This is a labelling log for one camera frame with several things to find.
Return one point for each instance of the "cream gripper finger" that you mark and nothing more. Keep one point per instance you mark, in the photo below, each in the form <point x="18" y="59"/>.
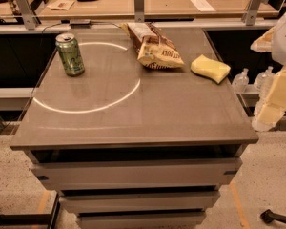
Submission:
<point x="266" y="117"/>
<point x="264" y="42"/>

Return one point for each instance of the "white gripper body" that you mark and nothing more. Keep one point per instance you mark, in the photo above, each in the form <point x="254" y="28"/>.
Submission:
<point x="285" y="40"/>

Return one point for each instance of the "brown chip bag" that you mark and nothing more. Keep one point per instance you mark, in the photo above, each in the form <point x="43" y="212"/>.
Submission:
<point x="154" y="49"/>

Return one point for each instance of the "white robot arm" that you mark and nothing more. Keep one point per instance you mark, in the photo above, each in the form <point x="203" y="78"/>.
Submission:
<point x="278" y="54"/>

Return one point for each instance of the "green soda can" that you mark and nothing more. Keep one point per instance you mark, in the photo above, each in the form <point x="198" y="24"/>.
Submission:
<point x="69" y="53"/>

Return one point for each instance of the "clear plastic bottle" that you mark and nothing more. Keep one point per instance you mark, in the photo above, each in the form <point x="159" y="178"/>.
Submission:
<point x="241" y="81"/>
<point x="260" y="79"/>

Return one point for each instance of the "yellow sponge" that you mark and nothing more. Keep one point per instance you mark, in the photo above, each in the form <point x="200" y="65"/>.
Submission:
<point x="212" y="69"/>

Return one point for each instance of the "white paper sheet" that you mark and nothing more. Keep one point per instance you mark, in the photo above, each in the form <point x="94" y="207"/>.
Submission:
<point x="203" y="5"/>

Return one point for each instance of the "black chair base leg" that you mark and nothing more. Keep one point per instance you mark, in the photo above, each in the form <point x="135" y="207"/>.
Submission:
<point x="268" y="216"/>

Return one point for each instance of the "grey drawer cabinet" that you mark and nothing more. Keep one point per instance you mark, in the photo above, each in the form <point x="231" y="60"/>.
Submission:
<point x="125" y="146"/>

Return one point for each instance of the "small paper card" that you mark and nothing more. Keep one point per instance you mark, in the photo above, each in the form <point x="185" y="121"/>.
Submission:
<point x="61" y="5"/>

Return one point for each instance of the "grey metal bracket right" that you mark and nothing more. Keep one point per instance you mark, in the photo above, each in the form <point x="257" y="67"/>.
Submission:
<point x="250" y="14"/>

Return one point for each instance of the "grey metal bracket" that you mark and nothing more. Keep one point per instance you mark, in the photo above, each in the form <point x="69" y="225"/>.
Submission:
<point x="139" y="10"/>
<point x="250" y="14"/>
<point x="27" y="14"/>

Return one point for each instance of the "grey metal bracket centre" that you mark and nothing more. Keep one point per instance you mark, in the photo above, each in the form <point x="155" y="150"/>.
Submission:
<point x="139" y="10"/>

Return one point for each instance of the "grey metal bracket left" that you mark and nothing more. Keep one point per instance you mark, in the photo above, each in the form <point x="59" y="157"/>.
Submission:
<point x="27" y="14"/>

